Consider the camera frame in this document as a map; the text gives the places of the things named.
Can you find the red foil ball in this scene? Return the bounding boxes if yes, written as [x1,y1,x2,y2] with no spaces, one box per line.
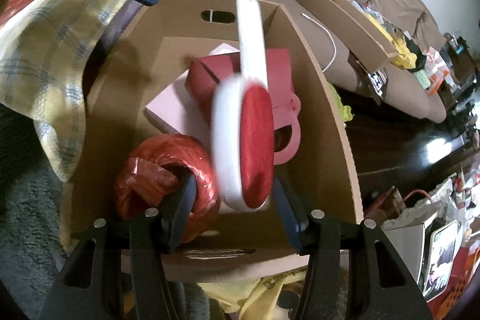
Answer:
[115,134,221,243]

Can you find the pink box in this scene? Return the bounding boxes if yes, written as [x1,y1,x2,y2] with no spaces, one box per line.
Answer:
[145,43,240,149]

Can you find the yellow plaid tablecloth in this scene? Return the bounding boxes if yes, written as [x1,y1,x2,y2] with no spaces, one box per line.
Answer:
[1,0,127,182]

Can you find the large open cardboard box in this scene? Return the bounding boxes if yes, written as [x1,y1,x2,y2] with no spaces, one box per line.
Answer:
[58,0,365,284]

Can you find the brown sofa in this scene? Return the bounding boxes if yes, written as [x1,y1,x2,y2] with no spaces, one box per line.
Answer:
[269,0,447,124]

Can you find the shallow cardboard tray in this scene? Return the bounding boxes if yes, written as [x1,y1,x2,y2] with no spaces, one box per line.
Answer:
[299,0,397,73]

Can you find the white charging cable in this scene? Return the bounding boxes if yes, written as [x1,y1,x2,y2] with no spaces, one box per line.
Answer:
[300,12,338,73]

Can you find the yellow plastic bag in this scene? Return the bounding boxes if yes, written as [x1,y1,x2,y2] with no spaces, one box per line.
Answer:
[391,37,417,70]

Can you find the green cartoon lunch box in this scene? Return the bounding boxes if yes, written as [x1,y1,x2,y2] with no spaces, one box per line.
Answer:
[329,84,354,123]

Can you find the white red lint brush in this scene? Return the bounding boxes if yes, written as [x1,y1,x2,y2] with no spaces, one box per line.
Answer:
[211,0,274,212]

